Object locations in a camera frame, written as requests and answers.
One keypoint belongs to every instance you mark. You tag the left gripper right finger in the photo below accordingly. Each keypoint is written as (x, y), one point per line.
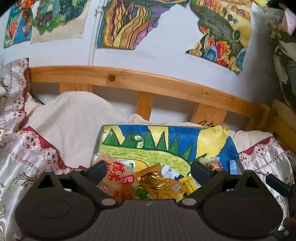
(211, 184)

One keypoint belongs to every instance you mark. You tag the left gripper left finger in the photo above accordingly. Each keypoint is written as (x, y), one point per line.
(85, 182)

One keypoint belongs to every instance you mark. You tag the rice cracker snack bag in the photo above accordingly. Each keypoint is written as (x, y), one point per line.
(119, 182)

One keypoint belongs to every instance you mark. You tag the blue white snack packet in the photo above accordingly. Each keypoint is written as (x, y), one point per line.
(168, 172)

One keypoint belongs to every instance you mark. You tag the brown nut snack packet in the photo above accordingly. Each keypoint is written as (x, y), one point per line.
(212, 163)

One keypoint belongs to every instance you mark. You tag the yellow snack bar packet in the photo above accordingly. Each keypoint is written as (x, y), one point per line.
(191, 184)

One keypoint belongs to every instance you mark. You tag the colourful painted tray box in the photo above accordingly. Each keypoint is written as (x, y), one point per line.
(143, 146)

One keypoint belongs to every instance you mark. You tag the gold foil snack packet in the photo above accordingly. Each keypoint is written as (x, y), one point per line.
(158, 186)

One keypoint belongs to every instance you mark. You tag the cream pillow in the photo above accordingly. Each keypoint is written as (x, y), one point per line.
(72, 121)

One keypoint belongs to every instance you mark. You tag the camouflage fabric pile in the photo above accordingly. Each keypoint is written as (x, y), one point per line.
(282, 33)

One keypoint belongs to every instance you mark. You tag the wooden bed frame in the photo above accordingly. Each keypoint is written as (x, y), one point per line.
(211, 105)

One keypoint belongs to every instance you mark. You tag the right landscape wall drawing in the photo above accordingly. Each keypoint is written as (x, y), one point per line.
(226, 29)

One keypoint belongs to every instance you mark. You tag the middle swirly wall drawing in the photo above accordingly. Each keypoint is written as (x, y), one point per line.
(125, 23)

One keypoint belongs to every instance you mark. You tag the left cartoon wall drawing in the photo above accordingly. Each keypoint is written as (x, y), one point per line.
(53, 20)

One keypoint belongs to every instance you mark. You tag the white pipe on wall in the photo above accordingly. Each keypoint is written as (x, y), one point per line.
(98, 15)

